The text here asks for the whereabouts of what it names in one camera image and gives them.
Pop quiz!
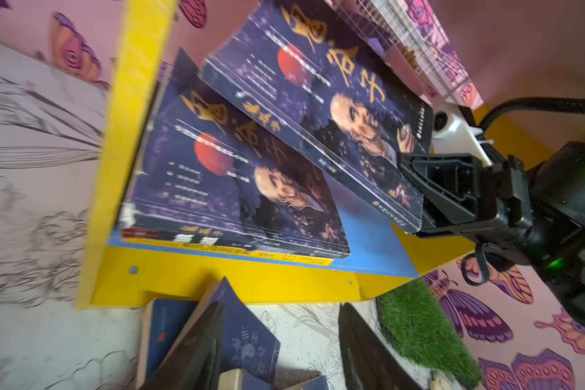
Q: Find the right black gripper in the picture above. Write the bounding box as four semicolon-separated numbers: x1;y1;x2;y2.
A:
396;101;585;337

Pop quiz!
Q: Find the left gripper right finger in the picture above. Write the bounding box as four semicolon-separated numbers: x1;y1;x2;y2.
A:
338;303;420;390

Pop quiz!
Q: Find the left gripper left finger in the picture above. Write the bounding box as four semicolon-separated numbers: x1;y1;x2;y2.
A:
141;302;224;390

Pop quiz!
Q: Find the dark old man cover book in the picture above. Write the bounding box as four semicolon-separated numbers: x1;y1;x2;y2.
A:
118;50;350;259

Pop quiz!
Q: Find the yellow cartoon boy book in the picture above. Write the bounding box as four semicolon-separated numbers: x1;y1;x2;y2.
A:
122;238;333;267

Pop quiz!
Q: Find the navy book yellow label back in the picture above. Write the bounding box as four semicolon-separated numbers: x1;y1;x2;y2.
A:
135;298;198;389

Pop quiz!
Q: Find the navy book yellow label middle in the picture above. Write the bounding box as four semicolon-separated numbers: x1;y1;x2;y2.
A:
170;278;280;384

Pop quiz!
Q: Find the green artificial grass mat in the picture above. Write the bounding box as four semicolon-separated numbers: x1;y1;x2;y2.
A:
375;279;482;389

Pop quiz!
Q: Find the yellow pink blue bookshelf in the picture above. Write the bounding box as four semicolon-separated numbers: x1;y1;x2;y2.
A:
75;0;585;310

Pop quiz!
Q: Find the white wire basket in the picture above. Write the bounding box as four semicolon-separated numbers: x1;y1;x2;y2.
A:
331;1;484;110

